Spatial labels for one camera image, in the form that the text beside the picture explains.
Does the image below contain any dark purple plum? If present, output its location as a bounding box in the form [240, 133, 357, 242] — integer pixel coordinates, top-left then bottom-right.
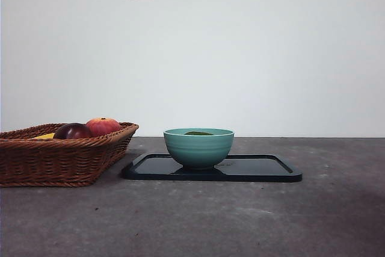
[53, 122, 93, 140]

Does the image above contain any teal ribbed bowl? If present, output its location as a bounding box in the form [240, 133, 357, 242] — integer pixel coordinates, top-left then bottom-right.
[162, 128, 235, 170]

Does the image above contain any yellow fruit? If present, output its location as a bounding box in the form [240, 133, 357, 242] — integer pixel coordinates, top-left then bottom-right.
[31, 132, 57, 140]

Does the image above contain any red orange peach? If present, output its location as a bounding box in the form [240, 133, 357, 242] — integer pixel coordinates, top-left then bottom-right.
[85, 117, 122, 137]

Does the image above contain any dark rectangular tray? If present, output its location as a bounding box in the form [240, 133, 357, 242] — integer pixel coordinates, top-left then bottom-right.
[120, 153, 303, 183]

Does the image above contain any brown wicker basket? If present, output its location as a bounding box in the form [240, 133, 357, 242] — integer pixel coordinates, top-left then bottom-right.
[0, 122, 140, 188]

